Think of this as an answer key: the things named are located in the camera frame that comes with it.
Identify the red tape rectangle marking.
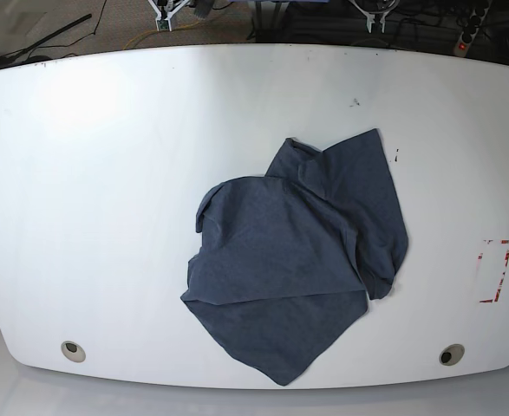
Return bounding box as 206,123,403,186
475,239,509,304

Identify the dark blue T-shirt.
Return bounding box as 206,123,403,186
181,129,408,386

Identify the table cable grommet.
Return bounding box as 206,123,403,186
61,341,86,363
439,344,465,367

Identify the right table cable grommet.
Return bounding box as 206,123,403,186
439,344,465,367

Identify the left table cable grommet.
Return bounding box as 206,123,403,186
61,341,86,363

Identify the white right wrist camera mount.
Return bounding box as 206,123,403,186
147,0,190,31

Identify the yellow cable on floor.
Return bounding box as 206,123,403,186
126,16,201,51

